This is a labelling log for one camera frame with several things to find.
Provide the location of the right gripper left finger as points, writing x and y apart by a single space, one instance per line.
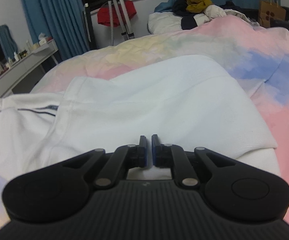
121 161

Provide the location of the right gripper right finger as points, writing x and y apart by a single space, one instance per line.
175 158

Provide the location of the white hooded sweatshirt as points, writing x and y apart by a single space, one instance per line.
190 101

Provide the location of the silver folding stand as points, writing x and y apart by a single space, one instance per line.
125 23

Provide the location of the white grey crumpled clothes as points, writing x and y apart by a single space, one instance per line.
213 11

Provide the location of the white pillow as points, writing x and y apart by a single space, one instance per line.
163 22

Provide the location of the pastel pink blue duvet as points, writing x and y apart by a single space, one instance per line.
257 58

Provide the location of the red cloth on stand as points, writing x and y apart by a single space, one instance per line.
103 16

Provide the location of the white tissue box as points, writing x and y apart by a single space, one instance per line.
43 39

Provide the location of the grey vanity desk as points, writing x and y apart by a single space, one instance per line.
25 66

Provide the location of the mustard yellow garment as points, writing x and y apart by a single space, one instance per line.
197 6

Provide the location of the blue curtain left panel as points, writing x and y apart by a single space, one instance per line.
60 19

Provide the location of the brown paper bag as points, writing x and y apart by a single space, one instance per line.
270 10

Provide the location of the black wavy frame mirror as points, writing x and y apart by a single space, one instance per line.
8 45

